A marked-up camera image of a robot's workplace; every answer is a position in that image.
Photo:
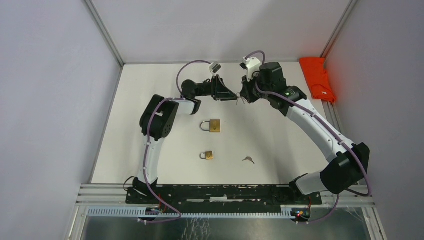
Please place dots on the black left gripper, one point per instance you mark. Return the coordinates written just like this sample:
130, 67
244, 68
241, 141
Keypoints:
218, 89

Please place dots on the small keys on table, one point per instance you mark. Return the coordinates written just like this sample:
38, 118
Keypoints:
248, 158

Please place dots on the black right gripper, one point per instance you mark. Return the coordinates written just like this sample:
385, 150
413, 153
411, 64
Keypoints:
245, 92

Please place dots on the large brass padlock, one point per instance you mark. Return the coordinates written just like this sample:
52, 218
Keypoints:
211, 126

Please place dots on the orange folded cloth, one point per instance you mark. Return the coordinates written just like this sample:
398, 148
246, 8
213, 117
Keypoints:
317, 79

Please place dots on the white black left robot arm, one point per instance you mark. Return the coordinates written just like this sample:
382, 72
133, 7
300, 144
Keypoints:
157, 122

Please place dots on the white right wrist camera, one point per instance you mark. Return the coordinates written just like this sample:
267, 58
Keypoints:
251, 65

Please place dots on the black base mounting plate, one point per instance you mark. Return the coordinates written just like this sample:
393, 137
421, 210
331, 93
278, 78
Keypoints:
222, 199

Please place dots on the aluminium corner frame post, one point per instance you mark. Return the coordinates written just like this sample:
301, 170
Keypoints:
352, 4

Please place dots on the silver key bunch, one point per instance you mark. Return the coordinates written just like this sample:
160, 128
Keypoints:
240, 100

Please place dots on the left aluminium corner post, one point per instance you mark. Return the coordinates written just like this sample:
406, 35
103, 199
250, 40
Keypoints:
90, 5

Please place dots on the aluminium front frame rail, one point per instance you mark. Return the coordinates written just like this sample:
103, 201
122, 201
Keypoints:
173, 211

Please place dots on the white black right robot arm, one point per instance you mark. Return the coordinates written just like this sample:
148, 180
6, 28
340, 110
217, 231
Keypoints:
347, 161

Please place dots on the small brass padlock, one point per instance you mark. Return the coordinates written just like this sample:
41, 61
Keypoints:
207, 155

